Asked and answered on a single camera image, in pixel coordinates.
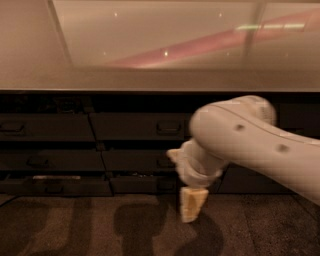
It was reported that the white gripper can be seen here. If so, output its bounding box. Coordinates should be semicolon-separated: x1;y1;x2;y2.
166;140;229;223

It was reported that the dark drawer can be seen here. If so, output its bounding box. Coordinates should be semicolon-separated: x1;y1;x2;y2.
89;113;190;140
0;113;95;142
110;176;179;194
102;150;175;172
0;150;105;171
0;175;112;197

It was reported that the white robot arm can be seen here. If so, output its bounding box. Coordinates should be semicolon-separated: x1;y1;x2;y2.
167;95;320;223

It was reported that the glossy counter top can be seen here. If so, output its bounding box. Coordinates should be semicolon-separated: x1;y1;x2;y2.
0;0;320;92

